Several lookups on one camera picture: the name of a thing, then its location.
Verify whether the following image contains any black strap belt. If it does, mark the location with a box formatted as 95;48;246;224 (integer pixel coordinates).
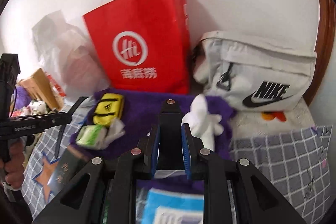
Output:
157;99;185;170

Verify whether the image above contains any white glove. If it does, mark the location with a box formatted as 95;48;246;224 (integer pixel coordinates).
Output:
182;94;224;151

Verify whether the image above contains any green tissue pack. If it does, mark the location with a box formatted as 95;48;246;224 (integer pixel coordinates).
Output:
75;124;107;150

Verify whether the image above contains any yellow black Adidas pouch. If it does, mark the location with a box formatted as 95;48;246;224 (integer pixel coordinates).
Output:
93;93;124;127

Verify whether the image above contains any person's left hand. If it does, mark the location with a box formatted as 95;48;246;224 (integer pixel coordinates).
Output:
1;139;25;189

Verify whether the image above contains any purple plush toy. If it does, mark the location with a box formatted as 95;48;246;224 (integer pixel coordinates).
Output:
14;86;31;110

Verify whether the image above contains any wooden chair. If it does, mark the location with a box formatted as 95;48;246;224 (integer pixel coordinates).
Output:
18;68;63;111

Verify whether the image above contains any blue cardboard box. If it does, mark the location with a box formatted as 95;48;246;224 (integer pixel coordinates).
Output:
136;188;204;223

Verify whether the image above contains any dark green gold box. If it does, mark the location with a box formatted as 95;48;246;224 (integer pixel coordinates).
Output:
47;147;89;196

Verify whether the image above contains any white floral pillow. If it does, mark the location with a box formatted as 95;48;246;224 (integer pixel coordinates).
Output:
230;98;315;139

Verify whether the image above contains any purple fuzzy cloth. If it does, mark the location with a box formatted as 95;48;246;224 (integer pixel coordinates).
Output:
70;89;236;194

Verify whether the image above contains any grey checked bed sheet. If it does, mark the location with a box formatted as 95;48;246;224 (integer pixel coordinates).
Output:
21;108;332;223

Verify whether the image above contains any white plastic Miniso bag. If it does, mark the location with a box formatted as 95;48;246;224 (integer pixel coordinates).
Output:
32;10;110;102

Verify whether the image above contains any grey Nike waist bag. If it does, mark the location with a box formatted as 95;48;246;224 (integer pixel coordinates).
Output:
193;31;317;111

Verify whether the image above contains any red paper shopping bag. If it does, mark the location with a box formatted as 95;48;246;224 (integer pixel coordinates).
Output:
83;0;191;94

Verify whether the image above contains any brown wooden headboard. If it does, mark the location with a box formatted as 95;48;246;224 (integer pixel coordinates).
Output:
303;0;335;106

